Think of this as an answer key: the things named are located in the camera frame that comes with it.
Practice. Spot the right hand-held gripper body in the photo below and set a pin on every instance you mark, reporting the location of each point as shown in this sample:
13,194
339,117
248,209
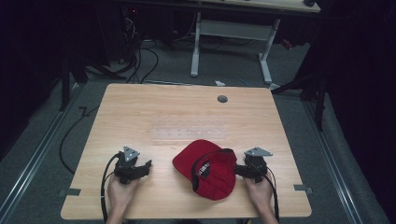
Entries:
257,166

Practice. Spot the red baseball cap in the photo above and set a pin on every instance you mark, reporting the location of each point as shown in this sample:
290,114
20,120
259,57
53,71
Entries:
208,171

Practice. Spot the person's right hand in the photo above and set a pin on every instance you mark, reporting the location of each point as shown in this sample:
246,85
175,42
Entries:
260,194

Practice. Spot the person's left hand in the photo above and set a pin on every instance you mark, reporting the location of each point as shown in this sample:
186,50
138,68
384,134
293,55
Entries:
120,194

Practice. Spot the grey tape piece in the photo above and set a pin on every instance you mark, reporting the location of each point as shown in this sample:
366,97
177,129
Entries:
70,192
303,188

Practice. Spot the clear tape strip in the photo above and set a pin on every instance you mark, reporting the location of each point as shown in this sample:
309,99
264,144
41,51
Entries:
190,132

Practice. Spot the white paper scrap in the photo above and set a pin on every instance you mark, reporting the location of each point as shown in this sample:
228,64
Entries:
219,83

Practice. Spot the black metal stand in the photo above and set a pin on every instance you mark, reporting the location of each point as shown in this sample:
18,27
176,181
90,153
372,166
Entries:
65,84
319,102

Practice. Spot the metal floor rail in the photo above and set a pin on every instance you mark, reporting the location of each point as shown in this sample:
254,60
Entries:
333,161
34,155

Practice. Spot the white metal desk frame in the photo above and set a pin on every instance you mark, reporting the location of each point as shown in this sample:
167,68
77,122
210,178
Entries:
232,30

